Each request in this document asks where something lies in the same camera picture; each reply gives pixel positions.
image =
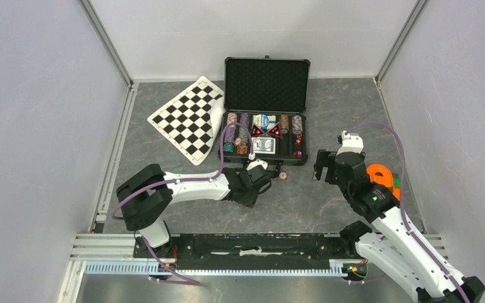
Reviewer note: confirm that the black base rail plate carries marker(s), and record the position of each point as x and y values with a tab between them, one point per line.
305	251

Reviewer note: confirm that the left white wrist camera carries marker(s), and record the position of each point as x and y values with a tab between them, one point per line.
256	162

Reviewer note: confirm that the orange poker chip stack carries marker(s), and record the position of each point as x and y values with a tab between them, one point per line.
231	118

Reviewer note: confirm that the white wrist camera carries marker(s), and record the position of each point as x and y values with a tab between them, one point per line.
350	142
256	162

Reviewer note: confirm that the blue boxed card deck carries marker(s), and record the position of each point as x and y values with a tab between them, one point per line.
264	122

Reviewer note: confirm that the blue backed card deck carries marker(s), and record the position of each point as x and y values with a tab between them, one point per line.
264	145

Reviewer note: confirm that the teal poker chip stack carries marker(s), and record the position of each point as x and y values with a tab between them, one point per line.
228	147

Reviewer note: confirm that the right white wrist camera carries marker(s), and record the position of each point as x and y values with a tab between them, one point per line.
350	142

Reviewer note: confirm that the red dice group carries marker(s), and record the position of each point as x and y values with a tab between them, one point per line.
298	147

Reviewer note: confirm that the pink grey chip stack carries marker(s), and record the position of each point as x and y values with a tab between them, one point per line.
297	127

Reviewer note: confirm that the black white checkerboard mat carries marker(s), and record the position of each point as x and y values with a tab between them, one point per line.
191	120

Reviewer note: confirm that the all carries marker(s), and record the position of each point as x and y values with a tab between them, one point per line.
275	132
256	131

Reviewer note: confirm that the purple poker chip stack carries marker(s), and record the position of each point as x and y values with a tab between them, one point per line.
231	135

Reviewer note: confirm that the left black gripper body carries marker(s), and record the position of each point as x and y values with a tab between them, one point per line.
250	199

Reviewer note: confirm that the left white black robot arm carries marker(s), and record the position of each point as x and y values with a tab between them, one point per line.
144	197

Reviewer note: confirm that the brown poker chip stack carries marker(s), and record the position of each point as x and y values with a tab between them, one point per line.
284	123

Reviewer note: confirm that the black poker set case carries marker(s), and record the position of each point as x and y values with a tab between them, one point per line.
267	86

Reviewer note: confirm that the red five poker chip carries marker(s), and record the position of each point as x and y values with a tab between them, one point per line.
238	141
283	176

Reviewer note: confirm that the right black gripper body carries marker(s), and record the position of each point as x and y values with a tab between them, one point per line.
326	159

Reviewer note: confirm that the green white chip stack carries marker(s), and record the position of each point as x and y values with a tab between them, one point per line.
243	134

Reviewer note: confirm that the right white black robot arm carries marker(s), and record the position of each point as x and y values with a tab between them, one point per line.
388	238

